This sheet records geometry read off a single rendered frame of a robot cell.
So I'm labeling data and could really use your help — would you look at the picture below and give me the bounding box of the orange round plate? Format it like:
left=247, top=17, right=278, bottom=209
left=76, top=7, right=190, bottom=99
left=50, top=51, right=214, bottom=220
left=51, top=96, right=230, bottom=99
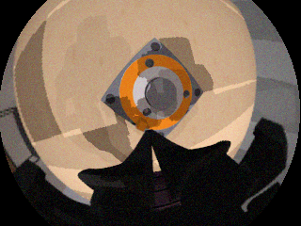
left=119, top=54, right=192, bottom=131

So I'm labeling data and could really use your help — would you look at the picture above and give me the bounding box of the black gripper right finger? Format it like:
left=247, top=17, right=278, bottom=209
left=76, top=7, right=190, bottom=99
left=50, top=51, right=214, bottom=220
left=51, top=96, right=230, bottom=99
left=150, top=129, right=230, bottom=200

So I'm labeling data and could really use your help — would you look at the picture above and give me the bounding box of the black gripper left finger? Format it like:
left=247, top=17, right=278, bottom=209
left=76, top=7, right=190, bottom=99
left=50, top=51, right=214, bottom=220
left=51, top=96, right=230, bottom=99
left=78, top=129, right=155, bottom=204

